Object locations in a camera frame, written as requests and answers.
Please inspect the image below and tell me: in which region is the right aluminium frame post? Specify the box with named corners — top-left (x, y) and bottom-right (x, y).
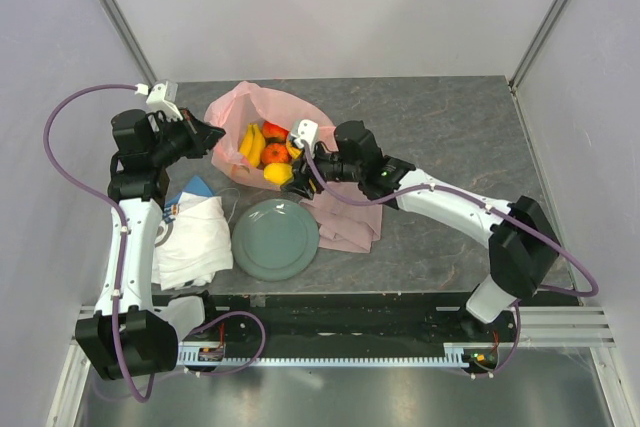
top-left (508, 0), bottom-right (571, 94)

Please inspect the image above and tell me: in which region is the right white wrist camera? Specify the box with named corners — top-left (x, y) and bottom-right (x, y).
top-left (288, 119), bottom-right (319, 150)

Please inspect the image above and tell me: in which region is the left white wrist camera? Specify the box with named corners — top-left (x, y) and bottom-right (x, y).
top-left (135, 80), bottom-right (183, 121)

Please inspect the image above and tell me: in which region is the red-yellow apple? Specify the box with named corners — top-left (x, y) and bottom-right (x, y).
top-left (261, 121), bottom-right (289, 143)

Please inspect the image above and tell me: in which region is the grey-green plate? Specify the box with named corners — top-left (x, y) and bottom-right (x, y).
top-left (231, 199), bottom-right (320, 282)

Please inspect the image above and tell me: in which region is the mauve folded cloth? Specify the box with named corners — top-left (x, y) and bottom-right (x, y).
top-left (300, 191), bottom-right (383, 253)

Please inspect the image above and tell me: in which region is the aluminium rail front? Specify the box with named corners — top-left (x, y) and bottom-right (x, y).
top-left (69, 304), bottom-right (616, 348)

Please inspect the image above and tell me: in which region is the aluminium frame post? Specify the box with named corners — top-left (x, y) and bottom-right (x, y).
top-left (508, 0), bottom-right (571, 94)
top-left (98, 0), bottom-right (159, 85)

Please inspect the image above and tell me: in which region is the single yellow banana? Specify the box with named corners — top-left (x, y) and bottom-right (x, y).
top-left (239, 124), bottom-right (266, 168)

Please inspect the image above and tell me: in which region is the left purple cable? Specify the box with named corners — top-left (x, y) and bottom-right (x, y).
top-left (43, 82), bottom-right (156, 403)

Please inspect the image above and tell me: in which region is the purple cable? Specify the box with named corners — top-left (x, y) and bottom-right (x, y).
top-left (43, 82), bottom-right (156, 403)
top-left (303, 144), bottom-right (599, 381)

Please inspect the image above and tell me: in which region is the left aluminium frame post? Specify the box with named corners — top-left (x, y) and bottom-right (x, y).
top-left (98, 0), bottom-right (159, 85)

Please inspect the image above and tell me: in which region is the pink plastic bag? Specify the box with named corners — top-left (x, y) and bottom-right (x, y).
top-left (204, 81), bottom-right (337, 191)

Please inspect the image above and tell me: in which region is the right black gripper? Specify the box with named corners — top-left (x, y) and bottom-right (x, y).
top-left (281, 139), bottom-right (363, 201)

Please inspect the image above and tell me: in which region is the yellow mango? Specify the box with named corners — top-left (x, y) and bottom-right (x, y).
top-left (263, 163), bottom-right (294, 186)

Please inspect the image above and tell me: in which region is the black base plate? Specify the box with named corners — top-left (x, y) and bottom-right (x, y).
top-left (197, 291), bottom-right (516, 345)

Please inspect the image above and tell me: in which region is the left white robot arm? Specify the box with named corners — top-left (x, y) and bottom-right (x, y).
top-left (75, 109), bottom-right (225, 380)

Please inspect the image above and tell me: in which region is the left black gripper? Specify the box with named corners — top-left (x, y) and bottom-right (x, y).
top-left (149, 107), bottom-right (225, 168)

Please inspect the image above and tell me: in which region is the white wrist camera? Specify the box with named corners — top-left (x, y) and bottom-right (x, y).
top-left (288, 119), bottom-right (319, 150)
top-left (135, 80), bottom-right (183, 121)

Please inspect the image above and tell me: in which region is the yellow banana bunch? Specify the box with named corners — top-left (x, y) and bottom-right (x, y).
top-left (285, 140), bottom-right (302, 160)

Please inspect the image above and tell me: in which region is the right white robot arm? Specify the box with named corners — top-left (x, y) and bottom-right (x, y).
top-left (282, 119), bottom-right (559, 341)

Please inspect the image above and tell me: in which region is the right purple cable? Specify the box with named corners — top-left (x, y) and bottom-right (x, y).
top-left (303, 144), bottom-right (599, 381)

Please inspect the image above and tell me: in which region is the white slotted cable duct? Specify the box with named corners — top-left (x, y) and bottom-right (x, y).
top-left (177, 342), bottom-right (469, 369)

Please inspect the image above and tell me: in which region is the orange tangerine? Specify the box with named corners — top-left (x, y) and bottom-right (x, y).
top-left (261, 143), bottom-right (291, 165)

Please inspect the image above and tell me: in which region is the white cloth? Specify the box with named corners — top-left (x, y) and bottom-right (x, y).
top-left (151, 192), bottom-right (233, 290)

